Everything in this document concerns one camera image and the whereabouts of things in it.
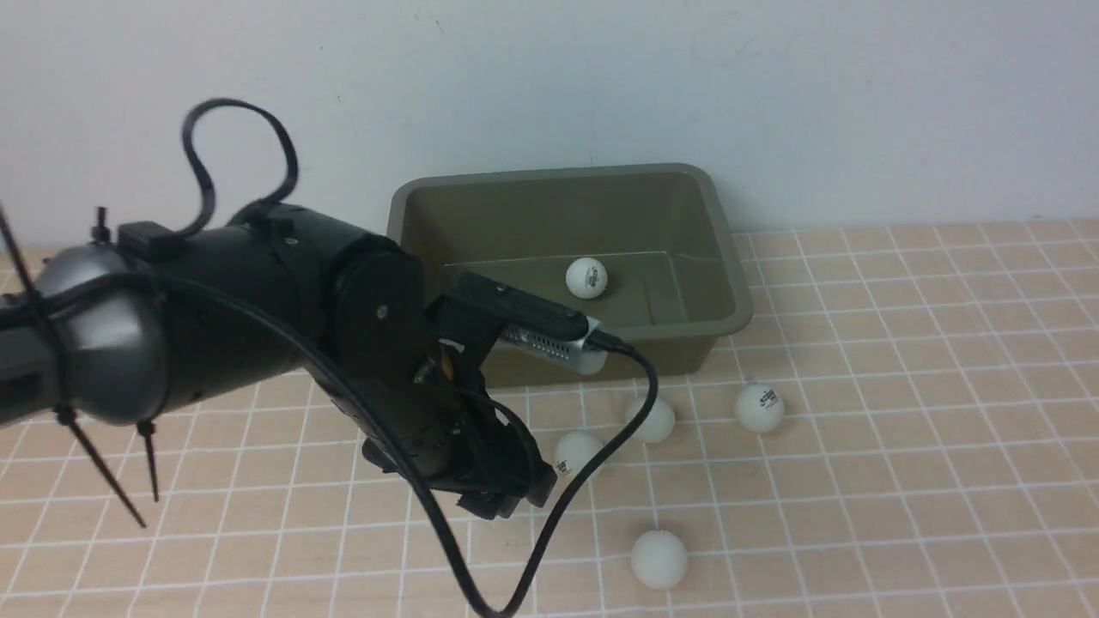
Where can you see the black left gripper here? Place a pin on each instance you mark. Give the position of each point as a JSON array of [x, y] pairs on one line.
[[427, 388]]

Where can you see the white ball with black logo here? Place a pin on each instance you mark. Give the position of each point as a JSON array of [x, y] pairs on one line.
[[574, 451]]

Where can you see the plain white ping-pong ball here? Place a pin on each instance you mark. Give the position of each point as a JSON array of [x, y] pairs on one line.
[[659, 423]]

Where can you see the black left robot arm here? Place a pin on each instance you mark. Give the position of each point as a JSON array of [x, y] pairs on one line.
[[124, 332]]

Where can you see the olive green plastic bin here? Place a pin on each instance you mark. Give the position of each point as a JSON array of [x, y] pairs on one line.
[[676, 283]]

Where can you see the peach checkered tablecloth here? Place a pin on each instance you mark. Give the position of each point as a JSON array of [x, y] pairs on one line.
[[938, 456]]

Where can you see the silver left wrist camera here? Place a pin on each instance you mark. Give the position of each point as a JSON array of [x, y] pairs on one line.
[[532, 330]]

